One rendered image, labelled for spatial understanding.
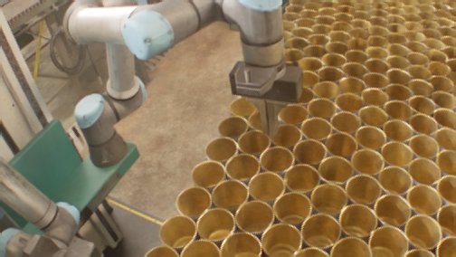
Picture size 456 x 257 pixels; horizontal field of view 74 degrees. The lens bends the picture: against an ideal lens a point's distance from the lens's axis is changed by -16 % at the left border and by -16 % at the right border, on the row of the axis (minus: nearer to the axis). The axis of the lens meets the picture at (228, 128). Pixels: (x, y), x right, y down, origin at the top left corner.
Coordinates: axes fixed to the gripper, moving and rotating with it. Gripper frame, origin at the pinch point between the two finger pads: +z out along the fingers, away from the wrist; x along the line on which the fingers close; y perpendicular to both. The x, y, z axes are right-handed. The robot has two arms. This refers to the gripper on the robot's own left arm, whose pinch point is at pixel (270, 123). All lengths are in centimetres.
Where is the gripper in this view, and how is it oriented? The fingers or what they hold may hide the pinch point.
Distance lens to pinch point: 73.6
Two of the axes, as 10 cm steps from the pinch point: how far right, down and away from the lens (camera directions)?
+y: 3.6, -6.7, 6.5
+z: 1.4, 7.2, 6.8
